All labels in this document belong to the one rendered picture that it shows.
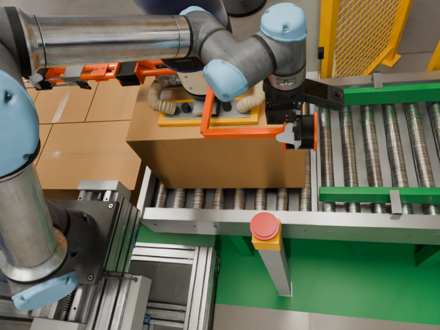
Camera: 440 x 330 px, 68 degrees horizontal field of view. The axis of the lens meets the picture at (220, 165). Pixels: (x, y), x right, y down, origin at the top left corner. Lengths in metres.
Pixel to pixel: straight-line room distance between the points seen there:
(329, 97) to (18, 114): 0.57
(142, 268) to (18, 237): 1.23
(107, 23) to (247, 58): 0.23
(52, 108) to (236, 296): 1.47
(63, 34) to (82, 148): 1.31
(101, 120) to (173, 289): 0.95
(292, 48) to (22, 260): 0.59
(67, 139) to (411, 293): 1.87
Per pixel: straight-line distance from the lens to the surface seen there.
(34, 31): 0.56
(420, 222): 1.34
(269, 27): 0.59
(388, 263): 1.89
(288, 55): 0.61
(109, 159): 1.72
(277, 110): 0.74
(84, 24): 0.58
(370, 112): 1.59
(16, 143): 0.43
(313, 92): 0.74
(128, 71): 1.15
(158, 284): 1.75
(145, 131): 1.16
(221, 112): 1.08
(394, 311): 1.86
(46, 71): 1.35
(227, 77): 0.56
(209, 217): 1.33
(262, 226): 0.81
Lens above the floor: 1.80
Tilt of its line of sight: 59 degrees down
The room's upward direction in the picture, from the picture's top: 25 degrees counter-clockwise
